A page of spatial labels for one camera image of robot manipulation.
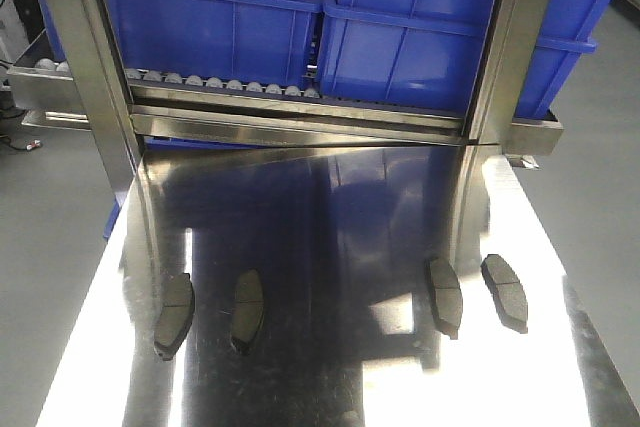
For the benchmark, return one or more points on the grey brake pad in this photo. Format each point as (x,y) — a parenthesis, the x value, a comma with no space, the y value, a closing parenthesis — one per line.
(445,296)
(175,318)
(248,311)
(507,293)

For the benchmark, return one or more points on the left blue plastic bin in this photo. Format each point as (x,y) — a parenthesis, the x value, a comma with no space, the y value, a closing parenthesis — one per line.
(263,41)

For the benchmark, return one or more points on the blue plastic bin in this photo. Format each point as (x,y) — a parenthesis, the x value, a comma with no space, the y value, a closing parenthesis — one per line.
(427,53)
(263,41)

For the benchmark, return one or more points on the right blue plastic bin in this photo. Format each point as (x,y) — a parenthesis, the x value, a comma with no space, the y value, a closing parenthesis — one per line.
(427,53)

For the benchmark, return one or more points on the stainless steel roller rack frame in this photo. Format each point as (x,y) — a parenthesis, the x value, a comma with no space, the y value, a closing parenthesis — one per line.
(96,95)

